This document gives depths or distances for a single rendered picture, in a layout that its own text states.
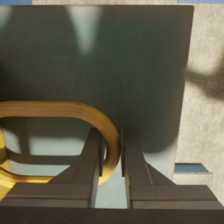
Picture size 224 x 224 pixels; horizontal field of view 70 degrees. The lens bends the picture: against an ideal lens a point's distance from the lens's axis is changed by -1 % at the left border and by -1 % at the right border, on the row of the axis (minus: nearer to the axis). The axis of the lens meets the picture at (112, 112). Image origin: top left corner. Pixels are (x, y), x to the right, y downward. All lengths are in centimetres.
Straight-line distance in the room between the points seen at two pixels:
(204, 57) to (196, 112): 41
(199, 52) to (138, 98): 122
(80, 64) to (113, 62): 3
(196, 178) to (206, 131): 38
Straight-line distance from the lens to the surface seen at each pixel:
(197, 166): 160
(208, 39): 140
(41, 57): 17
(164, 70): 16
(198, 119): 145
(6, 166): 22
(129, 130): 15
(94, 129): 15
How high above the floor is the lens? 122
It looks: 74 degrees down
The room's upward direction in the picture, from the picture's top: 177 degrees counter-clockwise
